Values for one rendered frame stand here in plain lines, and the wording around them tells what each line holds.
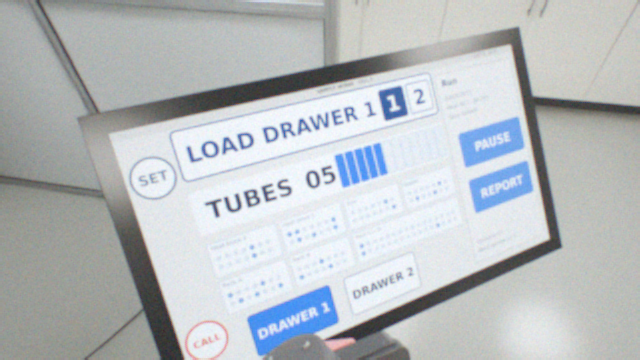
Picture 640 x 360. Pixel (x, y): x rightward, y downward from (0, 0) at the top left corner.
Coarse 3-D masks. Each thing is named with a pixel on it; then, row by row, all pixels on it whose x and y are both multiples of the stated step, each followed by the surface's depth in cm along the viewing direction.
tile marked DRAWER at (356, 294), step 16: (400, 256) 42; (368, 272) 41; (384, 272) 41; (400, 272) 42; (416, 272) 43; (352, 288) 40; (368, 288) 41; (384, 288) 41; (400, 288) 42; (416, 288) 43; (352, 304) 40; (368, 304) 41
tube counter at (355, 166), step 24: (384, 144) 41; (408, 144) 42; (432, 144) 43; (312, 168) 38; (336, 168) 39; (360, 168) 40; (384, 168) 41; (408, 168) 42; (312, 192) 38; (336, 192) 39
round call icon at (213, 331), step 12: (192, 324) 35; (204, 324) 35; (216, 324) 36; (180, 336) 35; (192, 336) 35; (204, 336) 35; (216, 336) 36; (228, 336) 36; (192, 348) 35; (204, 348) 36; (216, 348) 36; (228, 348) 36
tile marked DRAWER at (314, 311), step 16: (320, 288) 39; (288, 304) 38; (304, 304) 39; (320, 304) 39; (256, 320) 37; (272, 320) 38; (288, 320) 38; (304, 320) 39; (320, 320) 39; (336, 320) 40; (256, 336) 37; (272, 336) 38; (288, 336) 38; (256, 352) 37
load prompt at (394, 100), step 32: (320, 96) 38; (352, 96) 40; (384, 96) 41; (416, 96) 42; (192, 128) 35; (224, 128) 35; (256, 128) 36; (288, 128) 37; (320, 128) 39; (352, 128) 40; (384, 128) 41; (192, 160) 35; (224, 160) 36; (256, 160) 37
